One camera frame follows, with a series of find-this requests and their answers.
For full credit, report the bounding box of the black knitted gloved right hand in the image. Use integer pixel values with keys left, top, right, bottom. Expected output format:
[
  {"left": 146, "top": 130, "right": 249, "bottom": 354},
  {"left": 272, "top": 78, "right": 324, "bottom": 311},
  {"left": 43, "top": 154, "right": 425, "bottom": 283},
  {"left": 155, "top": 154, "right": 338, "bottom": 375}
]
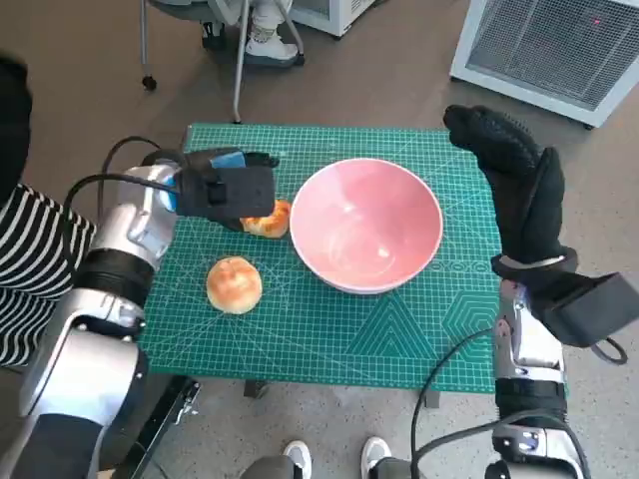
[{"left": 442, "top": 104, "right": 570, "bottom": 268}]

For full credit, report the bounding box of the bare black left hand blue tape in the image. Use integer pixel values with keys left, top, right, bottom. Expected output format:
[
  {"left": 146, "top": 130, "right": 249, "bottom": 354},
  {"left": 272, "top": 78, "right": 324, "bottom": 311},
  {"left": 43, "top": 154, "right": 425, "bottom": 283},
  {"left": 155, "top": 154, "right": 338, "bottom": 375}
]
[{"left": 182, "top": 148, "right": 281, "bottom": 234}]

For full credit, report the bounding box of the braided toy bread loaf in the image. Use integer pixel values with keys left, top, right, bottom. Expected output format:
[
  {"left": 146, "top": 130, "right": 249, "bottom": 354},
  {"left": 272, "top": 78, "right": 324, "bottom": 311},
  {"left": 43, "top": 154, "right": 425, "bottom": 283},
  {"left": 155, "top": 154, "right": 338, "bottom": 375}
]
[{"left": 239, "top": 199, "right": 293, "bottom": 240}]

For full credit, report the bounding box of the round toy bread bun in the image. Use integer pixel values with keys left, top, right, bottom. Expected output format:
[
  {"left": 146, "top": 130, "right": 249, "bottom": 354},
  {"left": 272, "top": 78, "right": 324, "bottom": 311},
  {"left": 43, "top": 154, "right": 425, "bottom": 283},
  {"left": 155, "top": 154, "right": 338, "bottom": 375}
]
[{"left": 206, "top": 255, "right": 264, "bottom": 315}]

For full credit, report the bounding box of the pink bowl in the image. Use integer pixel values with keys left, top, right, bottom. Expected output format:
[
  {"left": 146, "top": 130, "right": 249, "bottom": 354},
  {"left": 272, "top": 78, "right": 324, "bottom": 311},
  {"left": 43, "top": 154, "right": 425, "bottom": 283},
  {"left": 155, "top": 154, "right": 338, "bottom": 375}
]
[{"left": 289, "top": 158, "right": 444, "bottom": 294}]

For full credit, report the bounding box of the silver metal pole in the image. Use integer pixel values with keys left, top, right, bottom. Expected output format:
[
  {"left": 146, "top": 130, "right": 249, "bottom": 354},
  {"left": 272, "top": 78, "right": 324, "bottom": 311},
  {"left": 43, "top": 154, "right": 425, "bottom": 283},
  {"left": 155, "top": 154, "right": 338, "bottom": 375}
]
[{"left": 231, "top": 14, "right": 251, "bottom": 125}]

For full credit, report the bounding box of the person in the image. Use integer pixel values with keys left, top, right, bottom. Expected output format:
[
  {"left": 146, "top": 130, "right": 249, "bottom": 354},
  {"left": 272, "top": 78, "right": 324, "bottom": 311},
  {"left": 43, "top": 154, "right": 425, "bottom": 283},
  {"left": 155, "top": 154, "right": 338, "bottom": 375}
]
[
  {"left": 0, "top": 49, "right": 99, "bottom": 370},
  {"left": 199, "top": 0, "right": 307, "bottom": 69}
]

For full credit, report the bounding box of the white appliance with mesh grille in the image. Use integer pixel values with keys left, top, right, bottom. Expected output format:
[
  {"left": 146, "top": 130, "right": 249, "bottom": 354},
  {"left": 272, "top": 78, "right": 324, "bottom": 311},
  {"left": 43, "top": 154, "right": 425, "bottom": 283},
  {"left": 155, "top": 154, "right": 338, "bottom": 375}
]
[{"left": 448, "top": 0, "right": 639, "bottom": 130}]

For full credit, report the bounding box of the grey office chair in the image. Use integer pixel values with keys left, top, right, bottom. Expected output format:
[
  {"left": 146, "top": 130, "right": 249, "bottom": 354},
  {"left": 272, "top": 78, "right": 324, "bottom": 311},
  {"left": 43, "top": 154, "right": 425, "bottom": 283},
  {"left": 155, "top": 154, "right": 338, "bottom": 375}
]
[{"left": 138, "top": 0, "right": 251, "bottom": 92}]

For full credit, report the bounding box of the white freezer cabinet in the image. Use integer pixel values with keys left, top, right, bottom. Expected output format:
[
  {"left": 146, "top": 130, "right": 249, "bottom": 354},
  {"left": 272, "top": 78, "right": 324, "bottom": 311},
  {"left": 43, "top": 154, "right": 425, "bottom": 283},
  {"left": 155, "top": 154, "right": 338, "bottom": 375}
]
[{"left": 289, "top": 0, "right": 380, "bottom": 39}]

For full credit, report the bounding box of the green cutting mat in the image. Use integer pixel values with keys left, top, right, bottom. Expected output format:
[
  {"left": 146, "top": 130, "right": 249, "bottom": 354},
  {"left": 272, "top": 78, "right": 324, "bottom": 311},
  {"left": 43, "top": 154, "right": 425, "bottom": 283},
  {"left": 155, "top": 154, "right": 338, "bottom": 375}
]
[{"left": 137, "top": 123, "right": 502, "bottom": 396}]

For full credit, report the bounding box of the black case with metal latch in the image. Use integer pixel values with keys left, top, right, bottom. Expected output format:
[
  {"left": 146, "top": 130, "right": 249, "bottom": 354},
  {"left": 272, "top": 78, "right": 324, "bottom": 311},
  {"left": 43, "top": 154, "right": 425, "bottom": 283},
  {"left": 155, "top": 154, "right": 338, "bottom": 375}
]
[{"left": 112, "top": 373, "right": 204, "bottom": 479}]

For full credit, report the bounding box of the robot right leg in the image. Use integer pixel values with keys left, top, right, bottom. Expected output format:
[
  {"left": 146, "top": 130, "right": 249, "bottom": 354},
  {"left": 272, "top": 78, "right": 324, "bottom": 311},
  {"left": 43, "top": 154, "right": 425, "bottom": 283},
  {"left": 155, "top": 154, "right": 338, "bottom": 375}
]
[{"left": 360, "top": 436, "right": 418, "bottom": 479}]

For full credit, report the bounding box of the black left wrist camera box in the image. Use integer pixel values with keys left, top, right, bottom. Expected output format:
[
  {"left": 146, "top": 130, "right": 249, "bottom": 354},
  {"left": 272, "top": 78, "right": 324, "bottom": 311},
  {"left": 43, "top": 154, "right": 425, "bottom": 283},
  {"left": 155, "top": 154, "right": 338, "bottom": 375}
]
[{"left": 175, "top": 167, "right": 277, "bottom": 222}]

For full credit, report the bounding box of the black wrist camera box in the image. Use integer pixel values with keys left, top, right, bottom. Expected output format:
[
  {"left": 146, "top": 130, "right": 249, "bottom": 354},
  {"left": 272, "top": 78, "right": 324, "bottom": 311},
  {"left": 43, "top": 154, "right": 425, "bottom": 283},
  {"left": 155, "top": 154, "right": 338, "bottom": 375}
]
[
  {"left": 531, "top": 271, "right": 639, "bottom": 348},
  {"left": 175, "top": 167, "right": 277, "bottom": 222}
]

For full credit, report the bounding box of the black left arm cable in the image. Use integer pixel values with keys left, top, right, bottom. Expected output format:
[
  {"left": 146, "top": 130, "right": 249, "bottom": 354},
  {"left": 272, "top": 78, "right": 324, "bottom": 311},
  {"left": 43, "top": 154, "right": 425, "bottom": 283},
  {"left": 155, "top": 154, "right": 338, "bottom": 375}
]
[
  {"left": 63, "top": 173, "right": 174, "bottom": 216},
  {"left": 102, "top": 137, "right": 186, "bottom": 174}
]

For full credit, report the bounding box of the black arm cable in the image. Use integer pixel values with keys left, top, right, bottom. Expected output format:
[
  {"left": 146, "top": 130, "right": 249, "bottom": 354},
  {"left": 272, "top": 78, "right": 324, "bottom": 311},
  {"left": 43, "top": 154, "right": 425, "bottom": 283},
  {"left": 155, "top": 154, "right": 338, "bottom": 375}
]
[
  {"left": 410, "top": 326, "right": 590, "bottom": 479},
  {"left": 102, "top": 137, "right": 186, "bottom": 174},
  {"left": 63, "top": 173, "right": 174, "bottom": 216}
]

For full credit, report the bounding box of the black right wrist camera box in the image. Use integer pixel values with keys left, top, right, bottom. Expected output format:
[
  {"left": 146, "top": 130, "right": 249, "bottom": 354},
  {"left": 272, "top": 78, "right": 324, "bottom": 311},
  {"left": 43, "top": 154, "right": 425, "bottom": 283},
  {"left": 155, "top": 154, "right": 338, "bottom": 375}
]
[{"left": 531, "top": 271, "right": 639, "bottom": 348}]

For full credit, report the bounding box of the black right camera cable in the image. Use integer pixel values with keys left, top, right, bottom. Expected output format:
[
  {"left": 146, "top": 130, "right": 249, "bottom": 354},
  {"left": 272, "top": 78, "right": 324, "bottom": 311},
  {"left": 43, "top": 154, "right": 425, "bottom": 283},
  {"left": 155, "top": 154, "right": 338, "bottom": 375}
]
[{"left": 592, "top": 337, "right": 629, "bottom": 366}]

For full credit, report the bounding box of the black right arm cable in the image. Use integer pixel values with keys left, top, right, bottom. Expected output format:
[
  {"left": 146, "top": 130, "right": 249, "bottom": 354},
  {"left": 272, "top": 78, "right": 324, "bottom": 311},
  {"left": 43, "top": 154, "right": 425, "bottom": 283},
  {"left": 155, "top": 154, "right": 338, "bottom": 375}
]
[{"left": 410, "top": 326, "right": 590, "bottom": 479}]

